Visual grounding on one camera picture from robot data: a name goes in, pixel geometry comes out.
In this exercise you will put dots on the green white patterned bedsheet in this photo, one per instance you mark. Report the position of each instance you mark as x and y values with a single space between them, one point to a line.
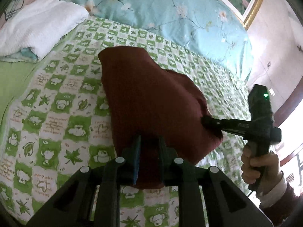
61 122

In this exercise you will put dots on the white folded towel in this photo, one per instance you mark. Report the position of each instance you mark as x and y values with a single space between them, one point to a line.
32 33

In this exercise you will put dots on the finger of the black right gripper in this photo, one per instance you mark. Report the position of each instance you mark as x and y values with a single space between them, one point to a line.
210 124

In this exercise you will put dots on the plain green bedsheet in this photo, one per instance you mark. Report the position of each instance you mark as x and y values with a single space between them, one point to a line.
21 82

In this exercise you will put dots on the right hand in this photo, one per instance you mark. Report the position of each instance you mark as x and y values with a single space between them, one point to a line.
265 169

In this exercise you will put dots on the light blue floral quilt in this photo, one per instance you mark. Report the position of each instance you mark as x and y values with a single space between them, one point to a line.
207 27

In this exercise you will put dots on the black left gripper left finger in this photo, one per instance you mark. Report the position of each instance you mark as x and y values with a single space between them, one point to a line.
122 171

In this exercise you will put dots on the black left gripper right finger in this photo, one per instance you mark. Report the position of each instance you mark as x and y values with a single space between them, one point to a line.
178 172

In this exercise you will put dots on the dark red sleeve white cuff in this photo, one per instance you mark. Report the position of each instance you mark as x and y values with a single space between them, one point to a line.
279 203

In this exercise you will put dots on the dark red knit garment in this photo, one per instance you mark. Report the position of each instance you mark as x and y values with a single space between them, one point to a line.
143 98

